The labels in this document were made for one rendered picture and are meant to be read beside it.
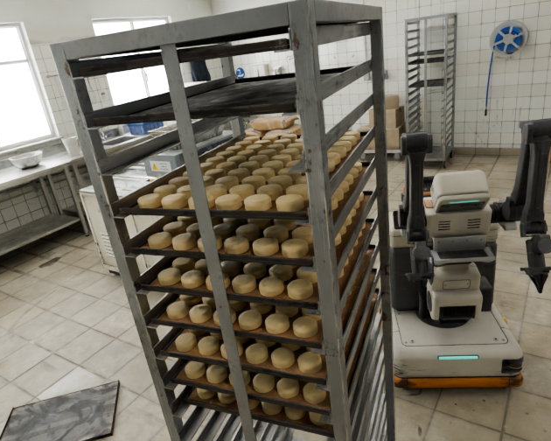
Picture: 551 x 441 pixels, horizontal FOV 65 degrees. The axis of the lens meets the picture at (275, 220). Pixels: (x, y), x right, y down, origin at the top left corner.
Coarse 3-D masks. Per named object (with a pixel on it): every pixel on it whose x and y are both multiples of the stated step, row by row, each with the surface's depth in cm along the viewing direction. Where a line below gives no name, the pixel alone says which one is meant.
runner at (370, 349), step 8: (376, 320) 146; (376, 328) 142; (376, 336) 136; (368, 344) 136; (368, 352) 132; (368, 360) 125; (368, 368) 125; (360, 376) 123; (360, 384) 121; (360, 392) 115; (352, 400) 116; (360, 400) 115; (352, 408) 113; (352, 416) 108; (352, 424) 107
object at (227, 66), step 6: (228, 42) 129; (222, 60) 130; (228, 60) 129; (222, 66) 130; (228, 66) 130; (222, 72) 131; (228, 72) 130; (234, 72) 133; (234, 120) 136; (240, 120) 137; (234, 126) 137; (240, 126) 137; (234, 132) 138; (240, 132) 137
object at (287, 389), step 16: (368, 288) 132; (352, 336) 112; (192, 368) 106; (208, 368) 105; (224, 368) 104; (208, 384) 103; (224, 384) 102; (256, 384) 98; (272, 384) 98; (288, 384) 97; (304, 384) 99; (288, 400) 95; (304, 400) 94; (320, 400) 93
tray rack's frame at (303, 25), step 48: (96, 48) 72; (144, 48) 72; (96, 144) 83; (192, 144) 74; (96, 192) 86; (192, 192) 78; (336, 288) 76; (144, 336) 99; (336, 336) 78; (240, 384) 95; (336, 384) 83; (336, 432) 89
